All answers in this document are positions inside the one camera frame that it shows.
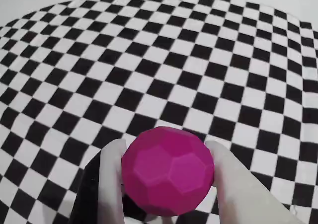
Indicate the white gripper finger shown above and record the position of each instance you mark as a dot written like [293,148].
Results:
[238,196]
[109,184]

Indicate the pink faceted ball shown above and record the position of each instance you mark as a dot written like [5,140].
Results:
[169,171]

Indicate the black white checkered mat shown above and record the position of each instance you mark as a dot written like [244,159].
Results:
[149,60]

